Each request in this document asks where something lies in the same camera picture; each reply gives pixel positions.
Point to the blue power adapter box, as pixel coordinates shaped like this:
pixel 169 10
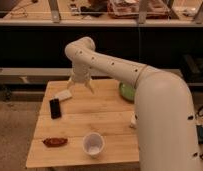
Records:
pixel 200 133

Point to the white sponge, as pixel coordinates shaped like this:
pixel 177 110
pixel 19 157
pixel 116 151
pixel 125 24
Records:
pixel 63 95

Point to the white paper cup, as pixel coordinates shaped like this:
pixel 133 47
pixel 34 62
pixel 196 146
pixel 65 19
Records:
pixel 93 144

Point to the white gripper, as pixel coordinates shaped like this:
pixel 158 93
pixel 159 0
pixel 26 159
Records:
pixel 80 74

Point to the clutter tray on shelf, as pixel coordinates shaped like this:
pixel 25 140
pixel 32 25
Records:
pixel 130 8

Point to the black phone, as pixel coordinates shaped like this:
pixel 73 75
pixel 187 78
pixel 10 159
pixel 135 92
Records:
pixel 55 108

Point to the small white box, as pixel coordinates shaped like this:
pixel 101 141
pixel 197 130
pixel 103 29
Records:
pixel 133 121

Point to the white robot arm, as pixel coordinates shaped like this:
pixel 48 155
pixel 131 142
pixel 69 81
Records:
pixel 163 105

